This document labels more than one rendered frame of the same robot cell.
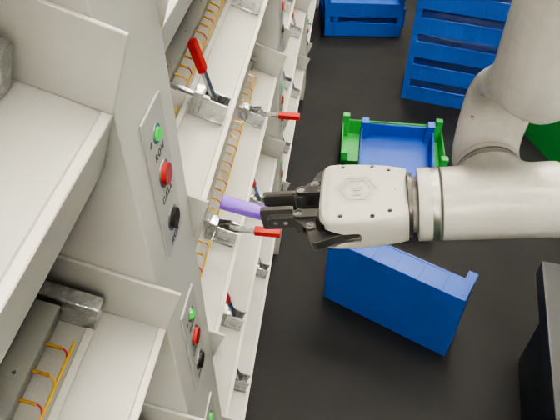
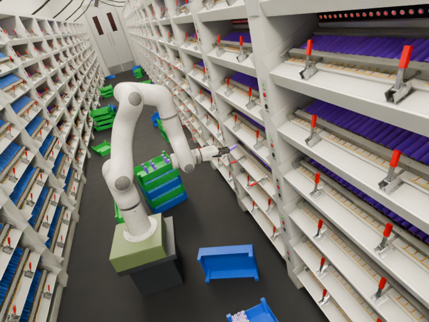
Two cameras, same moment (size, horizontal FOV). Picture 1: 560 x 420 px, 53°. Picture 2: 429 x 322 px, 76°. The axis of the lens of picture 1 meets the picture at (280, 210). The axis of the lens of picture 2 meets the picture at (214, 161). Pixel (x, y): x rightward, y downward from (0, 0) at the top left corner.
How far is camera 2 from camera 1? 1.89 m
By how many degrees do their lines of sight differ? 105
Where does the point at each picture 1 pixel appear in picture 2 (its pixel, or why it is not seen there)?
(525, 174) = not seen: hidden behind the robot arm
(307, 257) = (276, 280)
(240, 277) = (255, 195)
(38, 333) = not seen: hidden behind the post
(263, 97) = (270, 191)
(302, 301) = (264, 262)
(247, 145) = (258, 176)
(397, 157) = not seen: outside the picture
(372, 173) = (207, 151)
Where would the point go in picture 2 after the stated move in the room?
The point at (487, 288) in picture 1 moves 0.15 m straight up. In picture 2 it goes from (198, 308) to (190, 291)
